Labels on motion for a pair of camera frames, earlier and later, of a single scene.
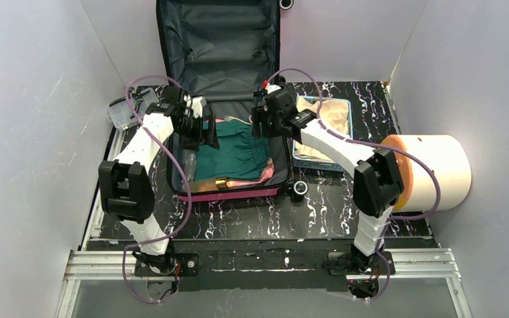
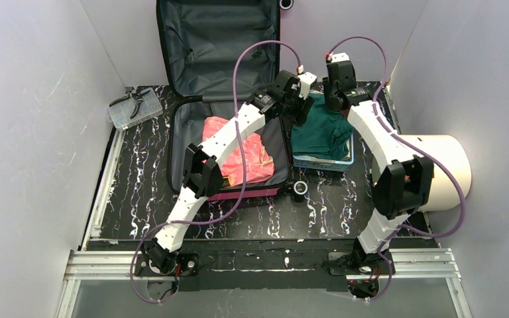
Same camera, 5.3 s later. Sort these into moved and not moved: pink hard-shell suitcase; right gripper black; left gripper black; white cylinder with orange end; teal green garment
Moved: left gripper black; right gripper black; teal green garment
Not moved: white cylinder with orange end; pink hard-shell suitcase
